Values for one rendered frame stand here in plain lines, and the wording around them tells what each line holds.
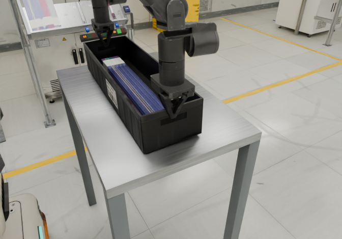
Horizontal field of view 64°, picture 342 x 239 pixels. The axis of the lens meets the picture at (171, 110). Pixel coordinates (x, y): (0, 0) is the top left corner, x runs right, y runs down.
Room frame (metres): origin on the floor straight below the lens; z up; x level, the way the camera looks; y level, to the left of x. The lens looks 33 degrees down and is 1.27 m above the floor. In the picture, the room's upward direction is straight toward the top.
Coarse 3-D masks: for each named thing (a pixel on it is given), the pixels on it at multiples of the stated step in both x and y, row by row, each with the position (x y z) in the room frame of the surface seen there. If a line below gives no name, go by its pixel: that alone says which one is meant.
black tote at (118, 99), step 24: (96, 48) 1.04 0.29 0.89; (120, 48) 1.08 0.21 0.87; (96, 72) 0.89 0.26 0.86; (144, 72) 0.93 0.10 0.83; (120, 96) 0.65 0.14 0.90; (192, 96) 0.63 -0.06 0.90; (144, 120) 0.52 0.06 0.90; (168, 120) 0.55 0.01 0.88; (192, 120) 0.58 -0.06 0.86; (144, 144) 0.52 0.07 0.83; (168, 144) 0.55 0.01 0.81
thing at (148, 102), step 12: (108, 60) 1.00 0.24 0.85; (120, 60) 1.00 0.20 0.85; (108, 72) 0.94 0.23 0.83; (120, 72) 0.89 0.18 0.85; (132, 72) 0.89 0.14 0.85; (120, 84) 0.82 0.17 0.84; (132, 84) 0.80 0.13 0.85; (144, 84) 0.80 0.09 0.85; (132, 96) 0.73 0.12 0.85; (144, 96) 0.72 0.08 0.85; (156, 96) 0.72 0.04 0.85; (144, 108) 0.66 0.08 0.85; (156, 108) 0.66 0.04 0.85
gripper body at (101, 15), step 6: (96, 12) 1.03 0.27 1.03; (102, 12) 1.03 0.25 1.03; (108, 12) 1.06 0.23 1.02; (96, 18) 1.04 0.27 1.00; (102, 18) 1.03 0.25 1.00; (108, 18) 1.05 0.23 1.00; (96, 24) 1.01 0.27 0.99; (102, 24) 1.01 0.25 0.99; (108, 24) 1.02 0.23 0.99; (114, 24) 1.03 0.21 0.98
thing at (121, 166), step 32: (64, 96) 0.99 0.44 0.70; (96, 96) 0.81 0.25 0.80; (96, 128) 0.63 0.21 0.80; (224, 128) 0.63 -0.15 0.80; (256, 128) 0.63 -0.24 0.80; (96, 160) 0.50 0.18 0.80; (128, 160) 0.50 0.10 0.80; (160, 160) 0.50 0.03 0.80; (192, 160) 0.51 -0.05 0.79; (128, 224) 0.43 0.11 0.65
